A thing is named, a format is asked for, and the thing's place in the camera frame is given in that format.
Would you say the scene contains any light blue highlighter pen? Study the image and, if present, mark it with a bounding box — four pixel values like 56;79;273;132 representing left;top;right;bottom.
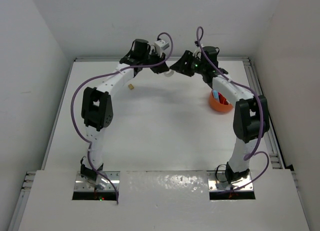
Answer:
212;89;220;103

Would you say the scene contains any clear tape roll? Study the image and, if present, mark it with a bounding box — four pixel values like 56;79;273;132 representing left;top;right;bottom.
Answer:
163;69;175;78

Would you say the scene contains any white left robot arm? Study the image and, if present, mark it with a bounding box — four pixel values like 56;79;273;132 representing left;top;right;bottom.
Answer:
170;46;270;184

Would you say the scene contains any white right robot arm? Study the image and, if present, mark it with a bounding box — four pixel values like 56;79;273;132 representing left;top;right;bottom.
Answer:
80;37;173;181

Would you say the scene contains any orange round divided container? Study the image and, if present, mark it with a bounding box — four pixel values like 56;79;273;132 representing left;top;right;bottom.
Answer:
208;91;233;114

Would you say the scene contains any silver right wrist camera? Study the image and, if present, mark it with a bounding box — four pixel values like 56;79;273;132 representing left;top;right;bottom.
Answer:
153;39;170;56

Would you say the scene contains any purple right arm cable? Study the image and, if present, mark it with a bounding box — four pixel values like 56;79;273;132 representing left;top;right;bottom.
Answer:
70;32;174;205

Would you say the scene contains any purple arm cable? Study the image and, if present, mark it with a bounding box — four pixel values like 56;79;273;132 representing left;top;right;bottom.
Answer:
70;32;174;205
194;26;270;192

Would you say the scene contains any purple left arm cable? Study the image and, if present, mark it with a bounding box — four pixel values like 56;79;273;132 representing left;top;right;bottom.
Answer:
194;26;270;192

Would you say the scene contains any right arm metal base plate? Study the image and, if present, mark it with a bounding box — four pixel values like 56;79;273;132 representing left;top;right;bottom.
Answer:
207;170;254;192

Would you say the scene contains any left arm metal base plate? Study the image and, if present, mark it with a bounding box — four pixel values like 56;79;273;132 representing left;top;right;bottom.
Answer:
73;171;120;192

